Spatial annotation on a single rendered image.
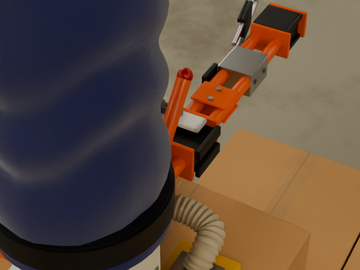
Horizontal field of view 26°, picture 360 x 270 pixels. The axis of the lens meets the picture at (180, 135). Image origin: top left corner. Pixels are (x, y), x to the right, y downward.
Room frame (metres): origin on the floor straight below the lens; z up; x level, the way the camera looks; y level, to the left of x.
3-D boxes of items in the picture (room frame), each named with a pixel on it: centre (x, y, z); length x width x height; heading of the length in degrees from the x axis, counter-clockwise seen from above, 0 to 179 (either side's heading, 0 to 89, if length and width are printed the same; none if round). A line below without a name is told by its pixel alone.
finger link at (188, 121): (0.89, 0.00, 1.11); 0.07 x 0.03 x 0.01; 61
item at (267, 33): (1.18, -0.18, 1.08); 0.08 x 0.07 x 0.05; 151
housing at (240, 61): (1.06, -0.11, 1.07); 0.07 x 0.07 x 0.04; 61
